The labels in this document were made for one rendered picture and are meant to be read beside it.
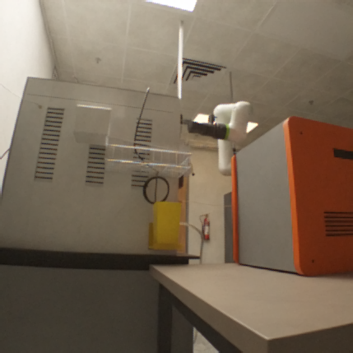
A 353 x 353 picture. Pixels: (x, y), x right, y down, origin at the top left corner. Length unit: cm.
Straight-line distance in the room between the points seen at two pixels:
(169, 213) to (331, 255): 53
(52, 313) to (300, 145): 97
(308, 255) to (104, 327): 74
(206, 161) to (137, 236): 466
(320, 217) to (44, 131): 103
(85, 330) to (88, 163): 62
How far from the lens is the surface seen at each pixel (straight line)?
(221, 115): 187
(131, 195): 104
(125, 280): 102
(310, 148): 77
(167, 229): 92
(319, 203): 74
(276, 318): 33
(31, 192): 108
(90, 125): 95
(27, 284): 106
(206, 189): 545
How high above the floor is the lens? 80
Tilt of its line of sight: 16 degrees up
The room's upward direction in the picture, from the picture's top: 1 degrees clockwise
